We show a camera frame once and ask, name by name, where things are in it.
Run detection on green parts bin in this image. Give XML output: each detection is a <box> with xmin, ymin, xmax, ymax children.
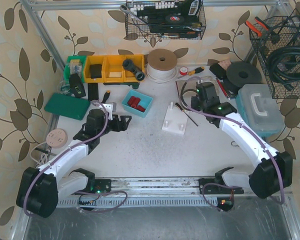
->
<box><xmin>63</xmin><ymin>55</ymin><xmax>87</xmax><ymax>84</ymax></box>

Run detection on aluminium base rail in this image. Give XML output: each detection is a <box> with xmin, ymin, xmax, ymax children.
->
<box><xmin>57</xmin><ymin>172</ymin><xmax>214</xmax><ymax>200</ymax></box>

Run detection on black rectangular block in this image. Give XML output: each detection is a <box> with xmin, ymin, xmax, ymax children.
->
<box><xmin>87</xmin><ymin>83</ymin><xmax>99</xmax><ymax>102</ymax></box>

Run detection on red utility knife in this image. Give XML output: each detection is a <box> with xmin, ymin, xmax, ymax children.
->
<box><xmin>215</xmin><ymin>77</ymin><xmax>236</xmax><ymax>100</ymax></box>

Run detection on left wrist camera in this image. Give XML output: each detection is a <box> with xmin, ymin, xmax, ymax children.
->
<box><xmin>104</xmin><ymin>102</ymin><xmax>117</xmax><ymax>112</ymax></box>

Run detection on white peg board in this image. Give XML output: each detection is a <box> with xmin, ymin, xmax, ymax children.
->
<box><xmin>161</xmin><ymin>101</ymin><xmax>189</xmax><ymax>135</ymax></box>

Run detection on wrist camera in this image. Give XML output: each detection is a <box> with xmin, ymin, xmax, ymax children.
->
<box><xmin>195</xmin><ymin>76</ymin><xmax>213</xmax><ymax>84</ymax></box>
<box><xmin>104</xmin><ymin>102</ymin><xmax>117</xmax><ymax>112</ymax></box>

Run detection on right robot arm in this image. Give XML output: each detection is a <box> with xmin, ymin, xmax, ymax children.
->
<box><xmin>191</xmin><ymin>82</ymin><xmax>293</xmax><ymax>199</ymax></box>

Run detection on black pouch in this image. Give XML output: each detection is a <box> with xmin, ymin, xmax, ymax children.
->
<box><xmin>209</xmin><ymin>63</ymin><xmax>227</xmax><ymax>80</ymax></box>

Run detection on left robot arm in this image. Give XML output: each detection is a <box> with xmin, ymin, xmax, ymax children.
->
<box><xmin>16</xmin><ymin>109</ymin><xmax>132</xmax><ymax>218</ymax></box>

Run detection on black pipe fitting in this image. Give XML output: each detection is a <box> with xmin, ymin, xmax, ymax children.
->
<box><xmin>122</xmin><ymin>59</ymin><xmax>145</xmax><ymax>82</ymax></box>

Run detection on round beige power strip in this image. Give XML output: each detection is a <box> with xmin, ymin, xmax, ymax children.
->
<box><xmin>46</xmin><ymin>128</ymin><xmax>68</xmax><ymax>149</ymax></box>

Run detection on large red spring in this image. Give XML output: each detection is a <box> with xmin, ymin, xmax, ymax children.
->
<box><xmin>127</xmin><ymin>96</ymin><xmax>141</xmax><ymax>109</ymax></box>

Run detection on yellow parts bin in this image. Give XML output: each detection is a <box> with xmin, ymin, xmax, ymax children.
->
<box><xmin>83</xmin><ymin>54</ymin><xmax>145</xmax><ymax>84</ymax></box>

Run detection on red white tape roll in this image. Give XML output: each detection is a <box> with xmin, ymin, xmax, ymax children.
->
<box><xmin>179</xmin><ymin>66</ymin><xmax>188</xmax><ymax>76</ymax></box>

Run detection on green clamp tool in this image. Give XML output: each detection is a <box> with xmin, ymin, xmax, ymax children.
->
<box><xmin>103</xmin><ymin>82</ymin><xmax>140</xmax><ymax>90</ymax></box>

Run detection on black coiled hose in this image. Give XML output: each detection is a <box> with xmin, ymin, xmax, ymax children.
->
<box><xmin>266</xmin><ymin>43</ymin><xmax>300</xmax><ymax>87</ymax></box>

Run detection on clear teal toolbox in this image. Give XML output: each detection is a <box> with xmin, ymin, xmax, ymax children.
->
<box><xmin>235</xmin><ymin>84</ymin><xmax>285</xmax><ymax>138</ymax></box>

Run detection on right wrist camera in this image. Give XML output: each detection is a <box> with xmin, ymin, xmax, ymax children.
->
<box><xmin>195</xmin><ymin>76</ymin><xmax>213</xmax><ymax>84</ymax></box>

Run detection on white work glove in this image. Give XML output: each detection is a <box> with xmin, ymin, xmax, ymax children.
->
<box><xmin>175</xmin><ymin>77</ymin><xmax>220</xmax><ymax>97</ymax></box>

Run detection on yellow orange screwdriver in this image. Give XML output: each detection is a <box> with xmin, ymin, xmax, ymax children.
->
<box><xmin>178</xmin><ymin>66</ymin><xmax>205</xmax><ymax>79</ymax></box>

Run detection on wire basket with cables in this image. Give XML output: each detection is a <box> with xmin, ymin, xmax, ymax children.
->
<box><xmin>244</xmin><ymin>14</ymin><xmax>300</xmax><ymax>99</ymax></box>

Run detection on black meter device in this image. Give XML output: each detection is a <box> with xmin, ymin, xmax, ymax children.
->
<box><xmin>68</xmin><ymin>73</ymin><xmax>86</xmax><ymax>98</ymax></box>

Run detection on wire basket with tools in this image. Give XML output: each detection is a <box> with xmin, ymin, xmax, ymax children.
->
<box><xmin>119</xmin><ymin>0</ymin><xmax>206</xmax><ymax>42</ymax></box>

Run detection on orange handled pliers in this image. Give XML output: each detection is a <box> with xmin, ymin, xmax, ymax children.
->
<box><xmin>244</xmin><ymin>16</ymin><xmax>271</xmax><ymax>37</ymax></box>

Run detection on small red spring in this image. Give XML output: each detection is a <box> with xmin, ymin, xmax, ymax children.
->
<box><xmin>135</xmin><ymin>105</ymin><xmax>146</xmax><ymax>113</ymax></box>

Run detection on black yellow file tool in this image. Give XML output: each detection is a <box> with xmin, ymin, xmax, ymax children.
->
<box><xmin>175</xmin><ymin>102</ymin><xmax>199</xmax><ymax>127</ymax></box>

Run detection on white cable coil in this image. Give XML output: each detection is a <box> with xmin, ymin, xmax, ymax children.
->
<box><xmin>146</xmin><ymin>48</ymin><xmax>178</xmax><ymax>84</ymax></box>

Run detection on black disc spool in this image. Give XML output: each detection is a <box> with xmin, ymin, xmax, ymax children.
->
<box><xmin>223</xmin><ymin>61</ymin><xmax>262</xmax><ymax>94</ymax></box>

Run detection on green plastic lid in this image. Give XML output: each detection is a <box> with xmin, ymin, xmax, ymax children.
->
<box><xmin>44</xmin><ymin>93</ymin><xmax>90</xmax><ymax>121</ymax></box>

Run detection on black orange screwdriver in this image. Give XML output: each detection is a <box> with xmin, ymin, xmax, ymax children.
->
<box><xmin>101</xmin><ymin>90</ymin><xmax>111</xmax><ymax>104</ymax></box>

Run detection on teal plastic box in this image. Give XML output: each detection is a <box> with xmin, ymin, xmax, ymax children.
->
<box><xmin>121</xmin><ymin>89</ymin><xmax>153</xmax><ymax>118</ymax></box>

